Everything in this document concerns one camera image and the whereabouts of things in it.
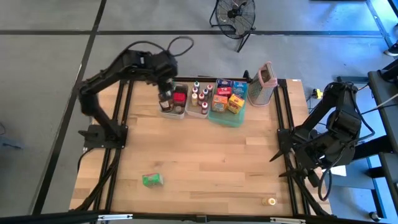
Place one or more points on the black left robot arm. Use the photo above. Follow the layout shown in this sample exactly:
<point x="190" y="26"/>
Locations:
<point x="102" y="81"/>

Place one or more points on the black caster wheel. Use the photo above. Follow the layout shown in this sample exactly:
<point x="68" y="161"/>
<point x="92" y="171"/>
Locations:
<point x="374" y="215"/>

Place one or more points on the green cap colouring bottle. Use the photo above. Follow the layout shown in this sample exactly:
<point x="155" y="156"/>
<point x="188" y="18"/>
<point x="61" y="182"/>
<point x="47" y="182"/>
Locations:
<point x="196" y="84"/>

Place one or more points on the red cereal box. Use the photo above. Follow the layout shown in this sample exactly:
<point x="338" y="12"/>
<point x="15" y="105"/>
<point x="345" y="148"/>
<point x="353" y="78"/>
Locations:
<point x="224" y="91"/>

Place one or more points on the dark neighbouring table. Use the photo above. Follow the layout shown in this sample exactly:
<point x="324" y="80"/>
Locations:
<point x="384" y="102"/>

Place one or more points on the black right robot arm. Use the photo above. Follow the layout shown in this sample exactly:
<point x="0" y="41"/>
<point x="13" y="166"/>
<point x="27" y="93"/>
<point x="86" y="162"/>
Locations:
<point x="342" y="124"/>

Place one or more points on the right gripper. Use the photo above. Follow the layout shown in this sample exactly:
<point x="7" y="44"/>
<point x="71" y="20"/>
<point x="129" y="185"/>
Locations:
<point x="311" y="152"/>

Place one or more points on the yellow cap colouring bottle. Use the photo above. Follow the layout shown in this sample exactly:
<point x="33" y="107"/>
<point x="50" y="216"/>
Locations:
<point x="194" y="99"/>
<point x="271" y="201"/>

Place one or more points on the deep clear plastic bin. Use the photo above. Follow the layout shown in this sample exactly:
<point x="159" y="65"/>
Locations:
<point x="171" y="116"/>

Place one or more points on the red cap colouring bottle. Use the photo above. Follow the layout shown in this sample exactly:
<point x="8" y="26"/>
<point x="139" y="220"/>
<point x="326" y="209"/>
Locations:
<point x="201" y="98"/>
<point x="204" y="107"/>
<point x="210" y="88"/>

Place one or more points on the light blue cereal box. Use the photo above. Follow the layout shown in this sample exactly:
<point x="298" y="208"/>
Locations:
<point x="240" y="87"/>

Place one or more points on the yellow Corn Pops box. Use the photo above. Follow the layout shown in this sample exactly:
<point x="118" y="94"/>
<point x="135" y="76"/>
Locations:
<point x="235" y="103"/>

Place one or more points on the black floor fan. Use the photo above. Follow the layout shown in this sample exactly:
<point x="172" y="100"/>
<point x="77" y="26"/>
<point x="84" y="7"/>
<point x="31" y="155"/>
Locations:
<point x="233" y="13"/>

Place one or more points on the purple cap colouring bottle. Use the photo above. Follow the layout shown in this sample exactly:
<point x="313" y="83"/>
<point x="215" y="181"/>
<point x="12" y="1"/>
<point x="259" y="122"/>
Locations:
<point x="194" y="90"/>

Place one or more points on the person's shoe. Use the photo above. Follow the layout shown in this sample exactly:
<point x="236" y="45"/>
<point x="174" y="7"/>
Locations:
<point x="392" y="49"/>

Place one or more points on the teal plastic bin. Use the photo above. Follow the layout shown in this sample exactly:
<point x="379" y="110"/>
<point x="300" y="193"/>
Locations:
<point x="230" y="119"/>

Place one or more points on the green cereal box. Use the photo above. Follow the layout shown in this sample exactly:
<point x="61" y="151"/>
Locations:
<point x="153" y="180"/>

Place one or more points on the orange Mini-Wheats cereal box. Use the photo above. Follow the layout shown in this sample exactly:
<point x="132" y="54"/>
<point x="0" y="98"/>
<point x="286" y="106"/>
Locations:
<point x="219" y="103"/>

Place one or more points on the shallow clear plastic bin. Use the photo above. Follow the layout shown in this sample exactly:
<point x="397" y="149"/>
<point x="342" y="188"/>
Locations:
<point x="192" y="112"/>

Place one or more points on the white paper sheet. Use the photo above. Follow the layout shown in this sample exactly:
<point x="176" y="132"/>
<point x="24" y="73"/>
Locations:
<point x="339" y="170"/>

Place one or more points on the black floor bar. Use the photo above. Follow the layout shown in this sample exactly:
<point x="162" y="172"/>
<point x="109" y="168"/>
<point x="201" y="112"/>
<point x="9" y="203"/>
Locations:
<point x="351" y="79"/>

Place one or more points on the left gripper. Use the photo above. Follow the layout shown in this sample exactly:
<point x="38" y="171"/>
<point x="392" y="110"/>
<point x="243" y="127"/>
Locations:
<point x="161" y="67"/>

